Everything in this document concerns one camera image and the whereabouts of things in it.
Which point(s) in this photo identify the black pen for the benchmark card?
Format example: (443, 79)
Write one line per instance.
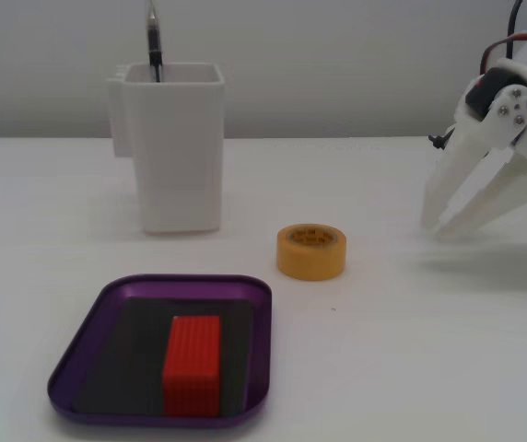
(154, 41)

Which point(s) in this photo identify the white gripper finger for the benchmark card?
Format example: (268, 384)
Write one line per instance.
(471, 152)
(489, 202)

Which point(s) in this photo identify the purple metal tray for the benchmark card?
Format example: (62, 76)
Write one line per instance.
(84, 350)

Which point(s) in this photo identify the white plastic pen holder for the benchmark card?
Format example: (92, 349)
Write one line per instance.
(178, 161)

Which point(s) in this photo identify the yellow tape roll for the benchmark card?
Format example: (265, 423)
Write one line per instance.
(312, 260)

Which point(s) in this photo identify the red ribbed block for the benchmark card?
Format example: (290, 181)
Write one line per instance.
(192, 364)

